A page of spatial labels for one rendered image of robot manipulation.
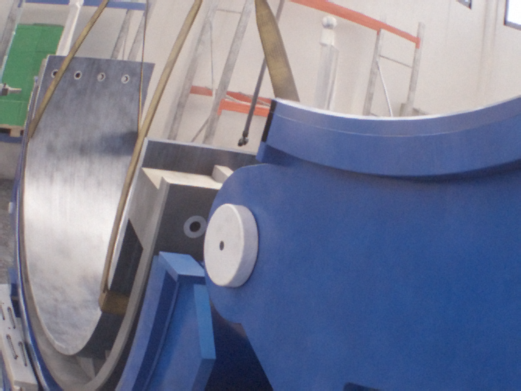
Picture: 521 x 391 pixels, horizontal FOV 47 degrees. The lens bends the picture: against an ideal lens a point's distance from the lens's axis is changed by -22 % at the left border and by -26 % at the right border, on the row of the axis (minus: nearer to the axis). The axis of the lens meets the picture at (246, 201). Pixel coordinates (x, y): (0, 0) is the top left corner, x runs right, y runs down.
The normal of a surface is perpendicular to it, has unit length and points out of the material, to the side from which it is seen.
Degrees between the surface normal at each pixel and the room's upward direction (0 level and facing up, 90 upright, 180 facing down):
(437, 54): 90
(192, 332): 90
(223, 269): 90
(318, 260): 90
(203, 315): 50
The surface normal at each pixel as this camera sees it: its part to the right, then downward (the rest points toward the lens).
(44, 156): 0.49, -0.27
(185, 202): 0.40, 0.39
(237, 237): -0.87, -0.11
